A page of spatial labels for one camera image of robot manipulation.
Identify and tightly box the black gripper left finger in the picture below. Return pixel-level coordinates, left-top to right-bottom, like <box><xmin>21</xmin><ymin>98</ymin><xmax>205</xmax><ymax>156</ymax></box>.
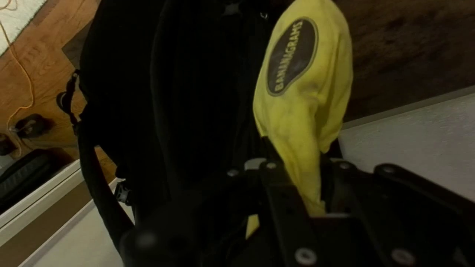
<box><xmin>118</xmin><ymin>156</ymin><xmax>320</xmax><ymax>267</ymax></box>

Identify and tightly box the black backpack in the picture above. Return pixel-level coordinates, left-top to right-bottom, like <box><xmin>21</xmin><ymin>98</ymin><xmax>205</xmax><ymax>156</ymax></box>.
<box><xmin>55</xmin><ymin>0</ymin><xmax>300</xmax><ymax>251</ymax></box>

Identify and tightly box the orange floor cable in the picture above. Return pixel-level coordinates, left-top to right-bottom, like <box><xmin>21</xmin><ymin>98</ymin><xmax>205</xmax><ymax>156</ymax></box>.
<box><xmin>0</xmin><ymin>21</ymin><xmax>39</xmax><ymax>131</ymax></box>

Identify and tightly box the small black floor object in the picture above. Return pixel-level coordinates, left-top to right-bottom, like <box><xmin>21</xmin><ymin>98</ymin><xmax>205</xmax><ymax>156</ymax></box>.
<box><xmin>0</xmin><ymin>132</ymin><xmax>20</xmax><ymax>158</ymax></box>

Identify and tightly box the white rug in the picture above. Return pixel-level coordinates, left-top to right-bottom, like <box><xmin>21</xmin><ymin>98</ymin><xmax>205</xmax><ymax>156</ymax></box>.
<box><xmin>0</xmin><ymin>0</ymin><xmax>49</xmax><ymax>57</ymax></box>

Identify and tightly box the white door frame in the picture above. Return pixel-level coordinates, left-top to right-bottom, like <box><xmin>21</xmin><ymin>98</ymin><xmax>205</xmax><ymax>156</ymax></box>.
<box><xmin>0</xmin><ymin>158</ymin><xmax>122</xmax><ymax>250</ymax></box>

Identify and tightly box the dark brown shoe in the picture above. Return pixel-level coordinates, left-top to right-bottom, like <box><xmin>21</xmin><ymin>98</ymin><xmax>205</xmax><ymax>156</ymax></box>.
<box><xmin>9</xmin><ymin>113</ymin><xmax>54</xmax><ymax>141</ymax></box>

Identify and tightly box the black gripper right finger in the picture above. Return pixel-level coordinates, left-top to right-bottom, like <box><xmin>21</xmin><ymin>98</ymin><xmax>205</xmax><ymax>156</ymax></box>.
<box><xmin>327</xmin><ymin>158</ymin><xmax>475</xmax><ymax>267</ymax></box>

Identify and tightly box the yellow banana-shaped Bananagrams pouch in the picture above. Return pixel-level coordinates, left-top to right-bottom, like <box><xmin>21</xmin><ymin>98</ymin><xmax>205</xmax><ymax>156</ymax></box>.
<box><xmin>244</xmin><ymin>0</ymin><xmax>357</xmax><ymax>241</ymax></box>

